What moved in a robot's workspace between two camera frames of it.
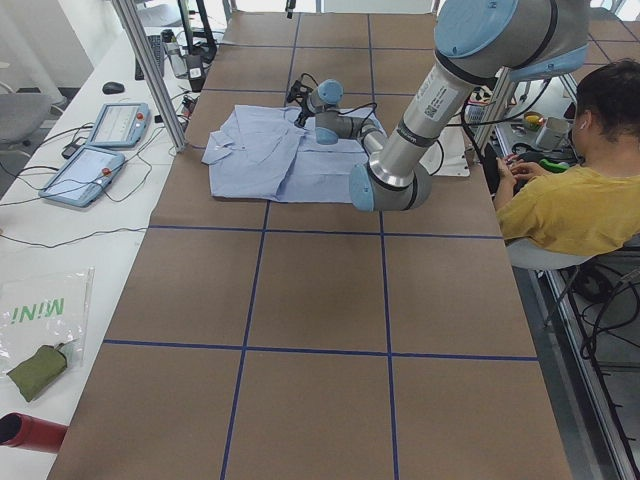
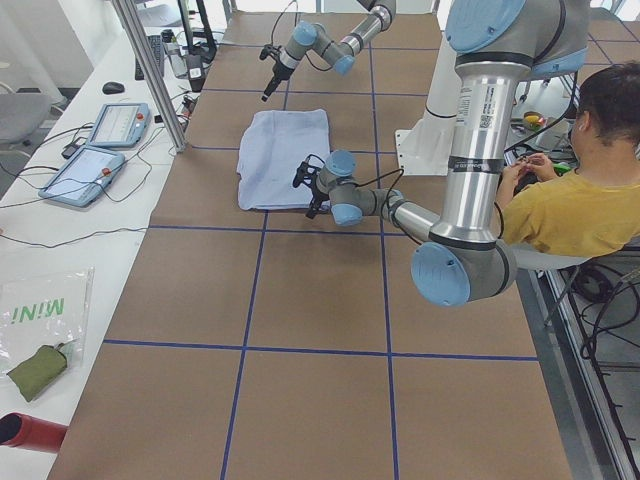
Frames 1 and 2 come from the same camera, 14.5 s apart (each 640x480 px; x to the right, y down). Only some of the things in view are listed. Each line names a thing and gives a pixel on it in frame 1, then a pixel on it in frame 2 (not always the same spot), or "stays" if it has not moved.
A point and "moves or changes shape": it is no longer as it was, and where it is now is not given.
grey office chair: [22, 115] stays
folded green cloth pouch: [35, 373] stays
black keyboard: [158, 53] stays
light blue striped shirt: [259, 154] moves or changes shape
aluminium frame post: [131, 16] stays
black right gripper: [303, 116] → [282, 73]
